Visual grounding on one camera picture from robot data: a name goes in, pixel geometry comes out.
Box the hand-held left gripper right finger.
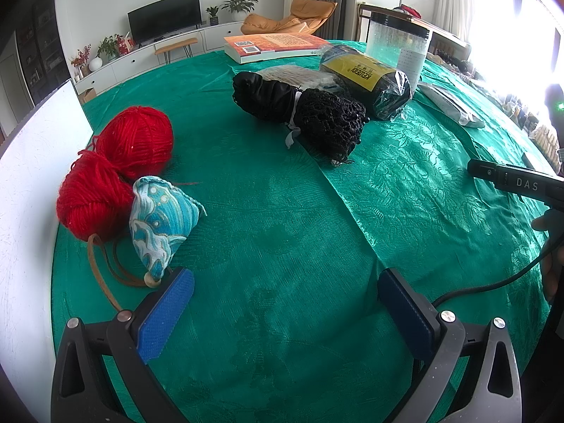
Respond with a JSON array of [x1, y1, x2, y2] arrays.
[[378, 268, 523, 423]]

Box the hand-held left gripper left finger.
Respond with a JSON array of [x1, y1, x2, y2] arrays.
[[50, 266, 196, 423]]

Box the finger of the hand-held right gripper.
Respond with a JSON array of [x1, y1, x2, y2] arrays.
[[467, 159, 507, 191]]

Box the blue wave-patterned pouch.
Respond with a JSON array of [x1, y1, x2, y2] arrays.
[[129, 176, 207, 282]]

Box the red yarn ball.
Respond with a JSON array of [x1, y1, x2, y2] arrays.
[[94, 106, 174, 180], [56, 152, 135, 242]]

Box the white board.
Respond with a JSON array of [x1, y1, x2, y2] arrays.
[[0, 78, 95, 388]]

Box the person's right hand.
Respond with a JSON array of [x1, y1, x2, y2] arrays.
[[531, 215, 564, 302]]

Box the beige woven basket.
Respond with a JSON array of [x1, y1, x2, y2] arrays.
[[531, 123, 560, 159]]

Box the cluster of bottles and toiletries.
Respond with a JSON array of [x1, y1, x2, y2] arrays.
[[498, 92, 542, 130]]

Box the clear plastic packet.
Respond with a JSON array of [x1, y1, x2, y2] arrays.
[[416, 81, 485, 128]]

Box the green patterned tablecloth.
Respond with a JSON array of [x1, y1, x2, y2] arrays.
[[50, 39, 556, 423]]

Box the clear jar with black lid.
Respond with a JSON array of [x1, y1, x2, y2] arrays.
[[366, 12, 431, 84]]

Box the yellow-label black roll packet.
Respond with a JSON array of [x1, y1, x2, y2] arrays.
[[319, 44, 412, 121]]

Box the black net bundle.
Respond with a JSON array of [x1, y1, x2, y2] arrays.
[[232, 72, 368, 166]]

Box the clear bag of beige pieces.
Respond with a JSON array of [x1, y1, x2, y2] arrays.
[[256, 65, 349, 93]]

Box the orange lounge chair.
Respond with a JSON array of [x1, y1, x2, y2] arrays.
[[241, 0, 338, 36]]

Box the white television cabinet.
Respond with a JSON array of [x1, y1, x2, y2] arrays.
[[73, 21, 252, 93]]

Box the orange book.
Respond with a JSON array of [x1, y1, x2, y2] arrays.
[[223, 32, 330, 63]]

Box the red flowers in vase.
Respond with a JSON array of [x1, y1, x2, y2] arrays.
[[69, 44, 92, 79]]

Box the wooden stool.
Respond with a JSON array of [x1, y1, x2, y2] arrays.
[[154, 37, 197, 62]]

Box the green plant with red decoration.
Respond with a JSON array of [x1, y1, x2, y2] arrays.
[[97, 34, 135, 58]]

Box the black display cabinet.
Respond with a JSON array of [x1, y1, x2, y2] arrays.
[[15, 0, 67, 106]]

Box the flat-screen television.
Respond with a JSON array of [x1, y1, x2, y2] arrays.
[[128, 0, 203, 45]]

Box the large potted plant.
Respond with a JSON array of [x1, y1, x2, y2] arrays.
[[220, 0, 259, 22]]

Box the brown cord with wooden bead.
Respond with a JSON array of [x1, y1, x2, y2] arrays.
[[87, 233, 161, 313]]

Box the black cable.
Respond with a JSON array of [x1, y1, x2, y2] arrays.
[[414, 233, 560, 371]]

